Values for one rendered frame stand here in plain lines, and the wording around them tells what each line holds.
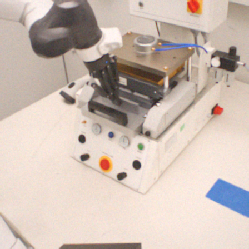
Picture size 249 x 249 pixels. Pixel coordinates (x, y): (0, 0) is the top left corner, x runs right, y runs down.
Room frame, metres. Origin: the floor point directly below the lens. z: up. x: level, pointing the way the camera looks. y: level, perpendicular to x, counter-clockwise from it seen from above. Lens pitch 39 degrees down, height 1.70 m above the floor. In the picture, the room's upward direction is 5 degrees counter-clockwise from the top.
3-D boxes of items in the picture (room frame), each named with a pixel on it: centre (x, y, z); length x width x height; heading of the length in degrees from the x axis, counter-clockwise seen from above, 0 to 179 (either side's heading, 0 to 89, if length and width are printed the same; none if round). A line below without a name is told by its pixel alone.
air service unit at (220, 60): (1.09, -0.35, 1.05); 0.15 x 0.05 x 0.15; 50
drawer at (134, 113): (1.07, -0.04, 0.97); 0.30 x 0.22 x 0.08; 140
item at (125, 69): (1.13, -0.11, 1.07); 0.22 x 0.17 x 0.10; 50
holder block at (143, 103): (1.11, -0.07, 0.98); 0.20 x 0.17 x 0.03; 50
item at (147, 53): (1.15, -0.14, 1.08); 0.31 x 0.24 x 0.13; 50
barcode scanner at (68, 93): (1.45, 0.17, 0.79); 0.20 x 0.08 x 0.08; 132
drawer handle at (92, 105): (0.96, 0.05, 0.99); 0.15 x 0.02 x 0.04; 50
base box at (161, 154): (1.12, -0.11, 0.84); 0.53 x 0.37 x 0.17; 140
